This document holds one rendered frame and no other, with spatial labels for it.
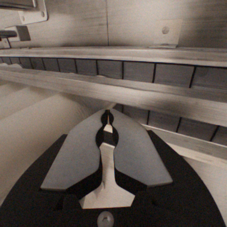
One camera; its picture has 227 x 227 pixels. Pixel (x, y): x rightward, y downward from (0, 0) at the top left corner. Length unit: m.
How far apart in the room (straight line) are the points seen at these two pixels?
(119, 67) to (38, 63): 0.16
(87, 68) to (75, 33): 0.09
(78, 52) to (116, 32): 0.06
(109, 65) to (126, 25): 0.07
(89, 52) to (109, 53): 0.03
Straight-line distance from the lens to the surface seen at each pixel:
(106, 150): 0.26
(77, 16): 0.26
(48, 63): 0.25
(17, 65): 0.32
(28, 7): 0.33
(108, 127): 0.17
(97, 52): 0.18
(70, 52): 0.21
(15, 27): 0.26
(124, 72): 0.16
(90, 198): 0.37
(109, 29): 0.22
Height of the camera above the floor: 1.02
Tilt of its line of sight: 48 degrees down
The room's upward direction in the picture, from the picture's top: 136 degrees counter-clockwise
